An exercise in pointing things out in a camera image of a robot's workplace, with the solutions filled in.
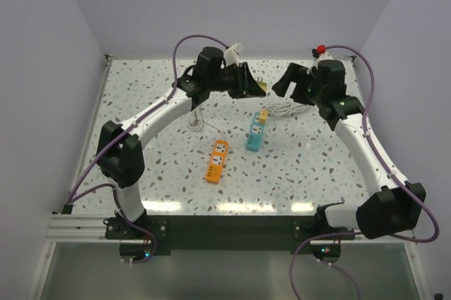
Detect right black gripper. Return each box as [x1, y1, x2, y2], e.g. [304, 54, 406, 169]
[272, 63, 326, 107]

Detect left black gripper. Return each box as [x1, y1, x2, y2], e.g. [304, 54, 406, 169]
[208, 61, 266, 99]

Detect yellow plug adapter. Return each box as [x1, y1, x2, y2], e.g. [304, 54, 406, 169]
[259, 109, 268, 125]

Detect blue strip white cord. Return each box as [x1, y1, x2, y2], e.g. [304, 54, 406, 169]
[264, 101, 314, 118]

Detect blue power strip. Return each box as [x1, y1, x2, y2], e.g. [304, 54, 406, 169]
[245, 112, 265, 152]

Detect yellow plug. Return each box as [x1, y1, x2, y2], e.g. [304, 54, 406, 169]
[256, 77, 267, 92]

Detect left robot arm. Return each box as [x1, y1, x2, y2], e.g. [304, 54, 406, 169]
[96, 46, 266, 238]

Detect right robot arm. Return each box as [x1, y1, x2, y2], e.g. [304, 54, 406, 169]
[272, 59, 426, 239]

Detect orange power strip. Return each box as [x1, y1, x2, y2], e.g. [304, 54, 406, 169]
[205, 140, 228, 184]

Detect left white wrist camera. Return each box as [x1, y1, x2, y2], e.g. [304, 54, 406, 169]
[223, 41, 245, 67]

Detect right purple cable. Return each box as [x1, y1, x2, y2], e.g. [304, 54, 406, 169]
[289, 44, 440, 300]

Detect purple cable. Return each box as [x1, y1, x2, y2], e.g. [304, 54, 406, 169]
[66, 34, 230, 264]
[289, 44, 440, 300]

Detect orange strip white cord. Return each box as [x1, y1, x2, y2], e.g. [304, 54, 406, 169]
[187, 106, 230, 139]

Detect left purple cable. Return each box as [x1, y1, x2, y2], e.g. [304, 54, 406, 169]
[66, 34, 230, 264]

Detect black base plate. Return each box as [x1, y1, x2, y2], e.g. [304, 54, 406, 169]
[104, 214, 354, 257]

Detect aluminium rail frame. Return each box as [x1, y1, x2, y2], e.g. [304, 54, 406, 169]
[44, 54, 418, 244]

